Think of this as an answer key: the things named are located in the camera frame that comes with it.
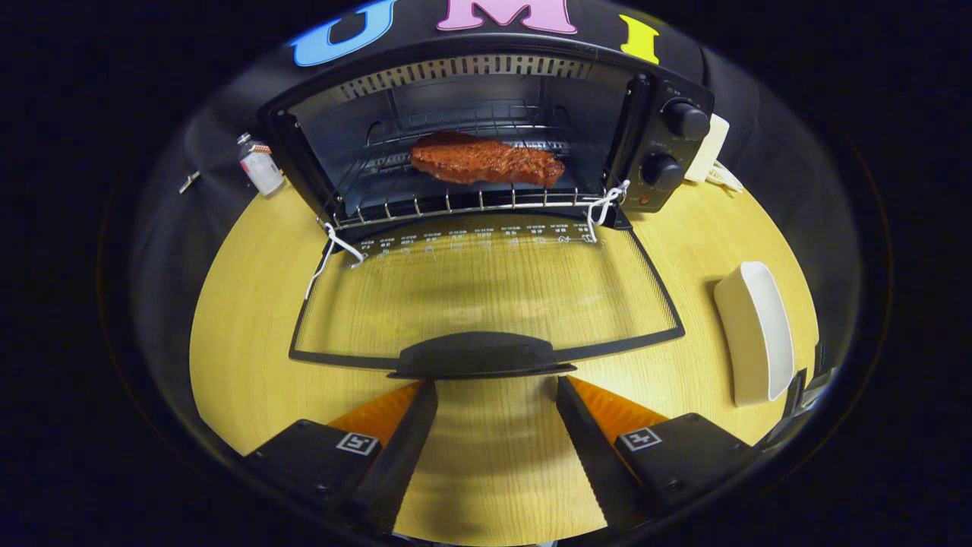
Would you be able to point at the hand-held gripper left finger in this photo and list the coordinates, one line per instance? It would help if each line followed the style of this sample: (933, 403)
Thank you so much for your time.
(402, 463)

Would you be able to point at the black toaster oven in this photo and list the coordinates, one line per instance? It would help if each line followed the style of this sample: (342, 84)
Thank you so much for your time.
(478, 353)

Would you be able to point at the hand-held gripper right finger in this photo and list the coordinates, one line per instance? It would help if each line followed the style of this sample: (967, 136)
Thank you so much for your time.
(588, 463)

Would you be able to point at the small clear bottle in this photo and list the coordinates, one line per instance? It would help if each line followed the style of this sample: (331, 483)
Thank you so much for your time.
(260, 169)

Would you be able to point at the white pop-up toaster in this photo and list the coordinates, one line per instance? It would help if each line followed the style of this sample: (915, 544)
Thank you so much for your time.
(710, 148)

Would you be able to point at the white rectangular dish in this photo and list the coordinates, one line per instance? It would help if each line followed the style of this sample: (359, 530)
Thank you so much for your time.
(752, 334)

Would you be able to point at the red-brown steak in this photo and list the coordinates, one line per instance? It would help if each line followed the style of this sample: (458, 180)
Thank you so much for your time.
(486, 161)

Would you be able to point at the small silver clip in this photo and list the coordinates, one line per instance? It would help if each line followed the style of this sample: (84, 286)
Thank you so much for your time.
(190, 182)

